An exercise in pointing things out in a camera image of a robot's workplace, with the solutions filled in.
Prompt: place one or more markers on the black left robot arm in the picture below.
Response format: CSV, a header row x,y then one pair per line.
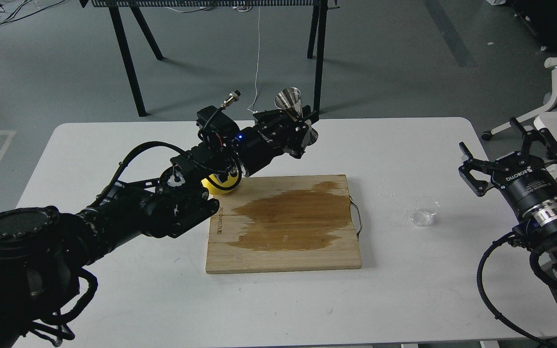
x,y
156,191

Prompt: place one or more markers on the small clear glass cup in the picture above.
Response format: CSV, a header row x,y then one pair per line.
x,y
425,211

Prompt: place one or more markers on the yellow lemon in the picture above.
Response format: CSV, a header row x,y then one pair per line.
x,y
219,184

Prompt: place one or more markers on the steel double jigger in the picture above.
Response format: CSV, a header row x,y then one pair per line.
x,y
289,100

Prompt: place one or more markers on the wooden cutting board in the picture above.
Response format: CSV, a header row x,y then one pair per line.
x,y
284,224

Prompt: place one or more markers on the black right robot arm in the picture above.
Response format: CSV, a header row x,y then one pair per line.
x,y
539,239

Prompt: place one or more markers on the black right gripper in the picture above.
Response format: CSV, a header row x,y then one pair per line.
x,y
530,186

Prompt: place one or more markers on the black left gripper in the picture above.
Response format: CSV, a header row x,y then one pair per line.
x,y
274,134

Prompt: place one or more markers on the black metal frame table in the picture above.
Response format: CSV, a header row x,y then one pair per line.
x,y
196,44

